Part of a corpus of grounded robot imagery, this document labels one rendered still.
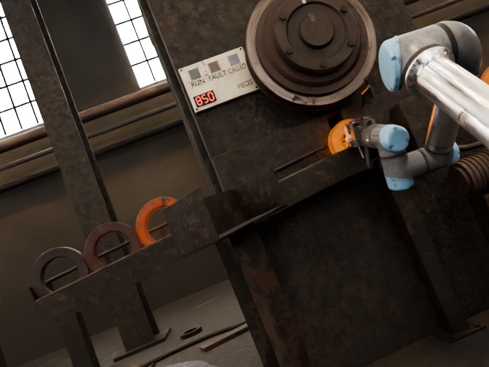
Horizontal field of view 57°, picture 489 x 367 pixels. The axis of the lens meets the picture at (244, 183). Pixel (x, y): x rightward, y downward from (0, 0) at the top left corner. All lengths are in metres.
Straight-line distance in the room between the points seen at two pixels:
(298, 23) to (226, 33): 0.34
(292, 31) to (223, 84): 0.33
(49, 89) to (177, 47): 2.84
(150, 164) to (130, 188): 0.51
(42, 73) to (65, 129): 0.57
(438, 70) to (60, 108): 3.82
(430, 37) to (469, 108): 0.24
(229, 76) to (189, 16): 0.29
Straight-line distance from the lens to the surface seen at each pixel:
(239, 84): 1.75
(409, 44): 1.08
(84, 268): 1.59
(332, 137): 1.63
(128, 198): 7.79
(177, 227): 1.24
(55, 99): 4.50
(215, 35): 1.84
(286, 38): 1.59
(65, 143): 4.37
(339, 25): 1.66
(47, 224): 8.11
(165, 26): 1.87
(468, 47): 1.14
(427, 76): 1.02
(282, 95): 1.61
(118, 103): 7.37
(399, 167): 1.36
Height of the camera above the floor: 0.57
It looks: 6 degrees up
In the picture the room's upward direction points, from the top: 22 degrees counter-clockwise
